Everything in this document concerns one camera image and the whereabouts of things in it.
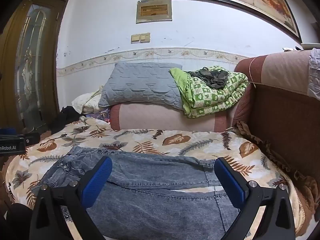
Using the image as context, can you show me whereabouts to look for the wooden door with glass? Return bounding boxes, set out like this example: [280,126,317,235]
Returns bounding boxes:
[0,0,75,140]

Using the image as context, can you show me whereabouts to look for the green patterned quilt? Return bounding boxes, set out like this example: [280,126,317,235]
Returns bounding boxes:
[169,66,250,119]

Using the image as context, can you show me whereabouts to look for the pink and brown sofa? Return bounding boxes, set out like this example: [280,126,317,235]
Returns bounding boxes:
[110,49,320,233]

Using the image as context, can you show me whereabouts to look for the black cloth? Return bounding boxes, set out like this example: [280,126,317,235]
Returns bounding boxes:
[50,106,81,134]

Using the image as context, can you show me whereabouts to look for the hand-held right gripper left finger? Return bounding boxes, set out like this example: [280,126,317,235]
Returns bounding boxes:
[29,156,113,240]

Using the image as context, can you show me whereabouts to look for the blue denim pants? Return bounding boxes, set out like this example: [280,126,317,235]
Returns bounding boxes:
[37,145,250,240]

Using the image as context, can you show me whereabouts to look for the purple printed cloth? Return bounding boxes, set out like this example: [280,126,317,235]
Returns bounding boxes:
[86,107,112,123]

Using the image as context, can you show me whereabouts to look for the beige string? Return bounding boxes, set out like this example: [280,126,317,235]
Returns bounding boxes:
[249,57,258,89]

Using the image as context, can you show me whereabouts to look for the grey quilted pillow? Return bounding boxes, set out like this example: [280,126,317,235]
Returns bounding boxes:
[98,61,187,111]

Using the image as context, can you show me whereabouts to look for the cream pillow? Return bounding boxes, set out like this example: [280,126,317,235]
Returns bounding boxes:
[72,86,103,114]

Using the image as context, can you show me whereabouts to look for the framed wall plaque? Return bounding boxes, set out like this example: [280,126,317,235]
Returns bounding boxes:
[136,0,173,24]

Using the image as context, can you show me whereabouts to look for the white lace cloth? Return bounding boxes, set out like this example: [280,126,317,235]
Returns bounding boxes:
[307,48,320,98]

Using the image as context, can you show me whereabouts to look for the leaf print blanket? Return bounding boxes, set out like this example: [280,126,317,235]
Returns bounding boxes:
[5,121,304,240]

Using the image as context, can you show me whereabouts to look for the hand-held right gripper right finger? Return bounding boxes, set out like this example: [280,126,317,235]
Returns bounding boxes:
[214,157,297,240]

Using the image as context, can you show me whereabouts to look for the dark green garment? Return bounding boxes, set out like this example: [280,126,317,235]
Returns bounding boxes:
[186,67,229,90]

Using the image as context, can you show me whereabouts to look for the brown ruffled cloth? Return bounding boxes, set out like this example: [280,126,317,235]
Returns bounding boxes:
[235,120,320,222]

